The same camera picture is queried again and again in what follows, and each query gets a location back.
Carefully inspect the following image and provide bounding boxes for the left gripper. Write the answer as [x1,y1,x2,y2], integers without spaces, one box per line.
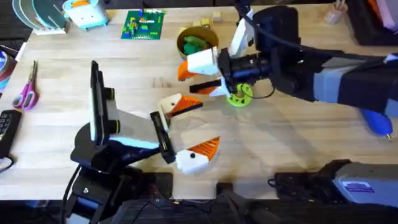
[103,86,210,175]

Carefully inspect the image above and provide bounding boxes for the blue electric screwdriver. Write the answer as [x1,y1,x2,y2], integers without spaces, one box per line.
[359,108,394,142]

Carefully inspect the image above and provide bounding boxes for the orange ribbed wedge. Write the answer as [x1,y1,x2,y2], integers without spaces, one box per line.
[187,136,221,162]

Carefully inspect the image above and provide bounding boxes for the brown tub with green toys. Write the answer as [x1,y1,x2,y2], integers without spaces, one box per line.
[175,26,220,62]

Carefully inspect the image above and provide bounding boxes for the green disc with holes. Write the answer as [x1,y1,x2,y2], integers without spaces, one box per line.
[226,82,254,108]

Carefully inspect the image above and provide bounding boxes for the green board with toy blocks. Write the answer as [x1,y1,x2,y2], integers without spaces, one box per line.
[120,9,166,41]

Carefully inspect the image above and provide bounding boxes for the right wrist black upright plate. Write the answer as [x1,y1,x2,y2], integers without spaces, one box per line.
[253,5,302,53]

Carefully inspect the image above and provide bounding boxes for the wrist black upright plate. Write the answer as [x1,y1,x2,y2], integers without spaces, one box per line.
[89,60,108,147]
[253,5,302,53]

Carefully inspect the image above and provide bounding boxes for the left wrist black upright plate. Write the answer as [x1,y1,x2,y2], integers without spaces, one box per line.
[89,60,108,147]

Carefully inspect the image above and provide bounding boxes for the light blue toy toaster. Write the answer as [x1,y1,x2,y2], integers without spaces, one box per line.
[62,0,109,31]

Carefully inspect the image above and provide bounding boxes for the clear plastic cup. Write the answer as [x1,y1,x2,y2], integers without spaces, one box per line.
[323,1,348,26]

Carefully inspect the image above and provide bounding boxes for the purple scissors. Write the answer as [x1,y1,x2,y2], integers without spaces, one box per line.
[11,59,40,111]

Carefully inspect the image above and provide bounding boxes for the black box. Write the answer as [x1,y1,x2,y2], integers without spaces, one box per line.
[346,0,398,47]

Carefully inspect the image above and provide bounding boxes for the white rack with teal plates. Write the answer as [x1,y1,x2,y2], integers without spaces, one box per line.
[11,0,71,36]

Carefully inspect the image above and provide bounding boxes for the black keypad device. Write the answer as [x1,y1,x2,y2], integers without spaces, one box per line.
[0,109,23,160]

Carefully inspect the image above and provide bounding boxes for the tape roll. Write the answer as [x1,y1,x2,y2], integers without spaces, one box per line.
[0,45,18,93]

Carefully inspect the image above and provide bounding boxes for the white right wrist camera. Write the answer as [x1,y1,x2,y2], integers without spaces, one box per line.
[228,8,256,59]

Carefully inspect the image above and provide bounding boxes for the black rail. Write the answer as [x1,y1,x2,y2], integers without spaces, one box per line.
[62,172,398,224]

